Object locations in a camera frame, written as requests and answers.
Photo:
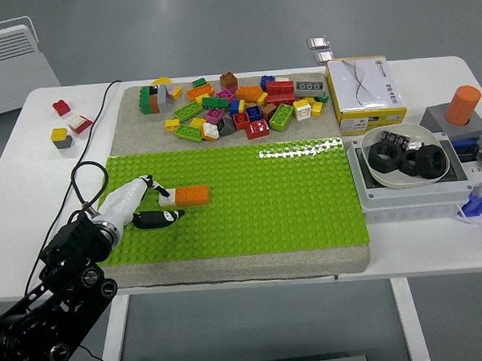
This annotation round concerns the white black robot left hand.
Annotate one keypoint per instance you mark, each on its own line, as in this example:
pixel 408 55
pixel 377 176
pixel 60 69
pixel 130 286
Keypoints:
pixel 121 200

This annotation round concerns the white brick with yellow base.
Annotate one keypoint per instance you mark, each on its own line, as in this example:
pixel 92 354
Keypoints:
pixel 302 109
pixel 168 199

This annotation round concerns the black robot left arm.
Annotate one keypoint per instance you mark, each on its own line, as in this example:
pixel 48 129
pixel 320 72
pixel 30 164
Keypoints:
pixel 69 256

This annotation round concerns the orange two-by-four brick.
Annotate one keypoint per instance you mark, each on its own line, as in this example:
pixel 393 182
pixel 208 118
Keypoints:
pixel 193 195
pixel 199 92

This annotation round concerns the yellow and grey brick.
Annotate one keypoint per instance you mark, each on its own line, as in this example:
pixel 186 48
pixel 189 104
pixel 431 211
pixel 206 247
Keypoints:
pixel 61 137

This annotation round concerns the white and red brick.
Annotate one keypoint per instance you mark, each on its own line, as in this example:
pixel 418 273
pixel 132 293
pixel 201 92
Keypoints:
pixel 80 124

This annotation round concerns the lime green brick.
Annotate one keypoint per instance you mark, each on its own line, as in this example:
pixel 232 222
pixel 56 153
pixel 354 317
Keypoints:
pixel 187 110
pixel 189 133
pixel 281 117

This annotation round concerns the brown brick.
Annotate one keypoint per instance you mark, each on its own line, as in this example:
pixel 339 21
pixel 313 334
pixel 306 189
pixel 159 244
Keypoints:
pixel 268 111
pixel 155 104
pixel 228 80

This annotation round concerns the white and orange brick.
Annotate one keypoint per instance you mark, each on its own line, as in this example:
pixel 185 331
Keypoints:
pixel 210 131

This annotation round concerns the black brick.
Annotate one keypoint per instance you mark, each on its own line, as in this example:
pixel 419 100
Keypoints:
pixel 153 90

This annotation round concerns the pink yellow white brick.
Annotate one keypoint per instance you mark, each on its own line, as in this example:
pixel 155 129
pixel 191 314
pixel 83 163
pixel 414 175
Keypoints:
pixel 174 92

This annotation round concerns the yellow slope brick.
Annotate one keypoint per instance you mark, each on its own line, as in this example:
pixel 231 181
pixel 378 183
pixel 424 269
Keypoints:
pixel 161 81

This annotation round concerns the magenta brick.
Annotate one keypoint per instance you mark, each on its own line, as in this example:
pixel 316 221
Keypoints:
pixel 224 94
pixel 215 115

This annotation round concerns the dark grey slope brick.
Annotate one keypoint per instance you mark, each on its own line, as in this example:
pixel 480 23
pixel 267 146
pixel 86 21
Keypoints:
pixel 226 127

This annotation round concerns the long dark green brick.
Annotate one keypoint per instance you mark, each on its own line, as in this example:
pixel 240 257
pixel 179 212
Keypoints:
pixel 216 103

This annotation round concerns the green studded baseplate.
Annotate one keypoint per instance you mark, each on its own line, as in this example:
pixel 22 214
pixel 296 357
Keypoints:
pixel 267 207

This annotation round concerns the blue and yellow brick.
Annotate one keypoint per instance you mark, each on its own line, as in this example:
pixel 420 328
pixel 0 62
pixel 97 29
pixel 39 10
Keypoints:
pixel 236 106

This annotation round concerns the orange slope brick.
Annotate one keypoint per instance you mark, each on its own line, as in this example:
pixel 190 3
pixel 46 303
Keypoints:
pixel 248 92

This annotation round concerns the small yellow brick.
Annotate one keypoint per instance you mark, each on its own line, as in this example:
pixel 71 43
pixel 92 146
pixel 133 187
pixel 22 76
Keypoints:
pixel 309 100

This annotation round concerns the grey brick with three holes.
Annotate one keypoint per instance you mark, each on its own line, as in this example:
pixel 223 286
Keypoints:
pixel 309 87

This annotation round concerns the small green brick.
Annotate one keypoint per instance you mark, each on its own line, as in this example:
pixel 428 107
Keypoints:
pixel 323 98

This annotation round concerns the white table leg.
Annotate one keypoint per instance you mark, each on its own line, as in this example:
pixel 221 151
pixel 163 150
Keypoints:
pixel 409 321
pixel 115 339

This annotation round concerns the white panel heater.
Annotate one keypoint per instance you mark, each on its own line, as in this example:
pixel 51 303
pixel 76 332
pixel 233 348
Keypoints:
pixel 1 72

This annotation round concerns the silver floor socket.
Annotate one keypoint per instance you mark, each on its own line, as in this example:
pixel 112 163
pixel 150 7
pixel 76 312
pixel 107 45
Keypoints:
pixel 324 56
pixel 317 42

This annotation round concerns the yellow and white cardboard box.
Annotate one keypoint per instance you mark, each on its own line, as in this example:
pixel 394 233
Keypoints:
pixel 362 91

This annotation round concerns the large black hex nut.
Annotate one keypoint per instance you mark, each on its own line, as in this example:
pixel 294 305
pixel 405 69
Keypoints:
pixel 431 161
pixel 385 157
pixel 408 163

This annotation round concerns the dark maroon packet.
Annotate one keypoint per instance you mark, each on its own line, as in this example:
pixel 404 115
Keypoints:
pixel 395 139

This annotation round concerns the grey junction box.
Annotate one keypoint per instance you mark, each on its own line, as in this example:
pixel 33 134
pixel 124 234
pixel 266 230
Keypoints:
pixel 410 203

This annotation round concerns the white bowl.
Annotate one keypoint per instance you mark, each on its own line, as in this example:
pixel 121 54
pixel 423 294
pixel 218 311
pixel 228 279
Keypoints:
pixel 422 134

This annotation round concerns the grey block with hole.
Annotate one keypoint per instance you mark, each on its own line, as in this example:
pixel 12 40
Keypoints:
pixel 435 117

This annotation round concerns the dark blue block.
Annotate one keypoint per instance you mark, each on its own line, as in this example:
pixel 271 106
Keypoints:
pixel 465 150

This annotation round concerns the orange cylinder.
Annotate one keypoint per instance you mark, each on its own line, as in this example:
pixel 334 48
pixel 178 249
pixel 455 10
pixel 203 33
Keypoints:
pixel 462 105

